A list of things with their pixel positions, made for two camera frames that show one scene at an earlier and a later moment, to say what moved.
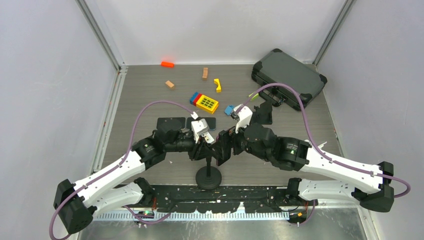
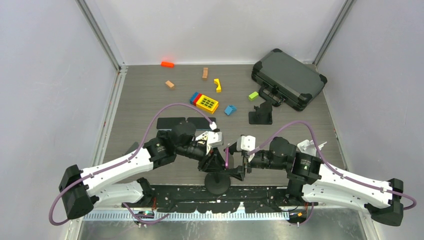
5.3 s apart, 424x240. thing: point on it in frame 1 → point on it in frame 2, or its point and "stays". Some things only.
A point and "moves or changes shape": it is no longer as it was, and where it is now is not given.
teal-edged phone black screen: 211,122 stays
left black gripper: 205,148 → 211,158
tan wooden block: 170,84 stays
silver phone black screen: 167,123 stays
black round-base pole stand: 208,177 moves or changes shape
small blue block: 229,110 stays
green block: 254,97 stays
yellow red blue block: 204,103 stays
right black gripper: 251,122 → 244,164
